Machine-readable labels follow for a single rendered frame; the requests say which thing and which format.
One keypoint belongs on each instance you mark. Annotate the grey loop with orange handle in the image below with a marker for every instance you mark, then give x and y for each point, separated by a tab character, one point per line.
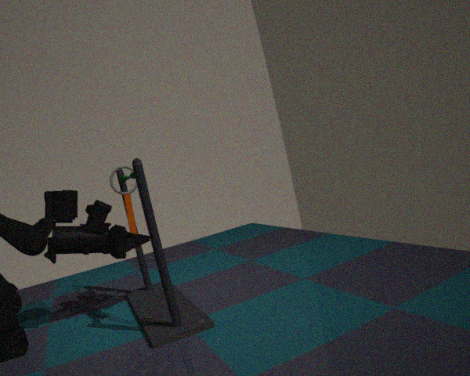
128	202

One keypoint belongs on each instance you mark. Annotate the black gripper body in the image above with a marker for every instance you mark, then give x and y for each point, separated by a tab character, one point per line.
113	241

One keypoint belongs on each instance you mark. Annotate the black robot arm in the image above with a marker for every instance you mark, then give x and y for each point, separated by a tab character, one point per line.
60	207

